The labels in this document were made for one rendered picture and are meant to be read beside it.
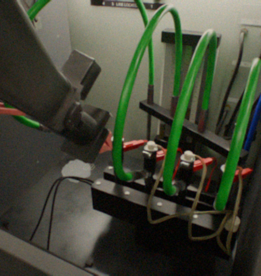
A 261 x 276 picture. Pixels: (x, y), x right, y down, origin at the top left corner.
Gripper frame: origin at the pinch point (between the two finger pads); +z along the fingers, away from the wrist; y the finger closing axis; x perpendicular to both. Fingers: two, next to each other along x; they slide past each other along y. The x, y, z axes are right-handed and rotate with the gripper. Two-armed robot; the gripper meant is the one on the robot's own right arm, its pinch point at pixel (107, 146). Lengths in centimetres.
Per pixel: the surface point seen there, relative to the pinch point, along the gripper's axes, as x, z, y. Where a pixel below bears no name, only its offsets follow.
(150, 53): 4.0, 3.6, 26.0
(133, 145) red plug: -1.9, 6.4, 3.3
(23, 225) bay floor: 20.7, 11.2, -28.1
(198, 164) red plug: -16.9, 8.1, 5.3
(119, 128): -11.3, -16.0, 1.5
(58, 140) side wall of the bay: 34.4, 21.7, -2.7
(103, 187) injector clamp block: 1.8, 9.0, -8.3
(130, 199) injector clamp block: -5.7, 9.7, -7.9
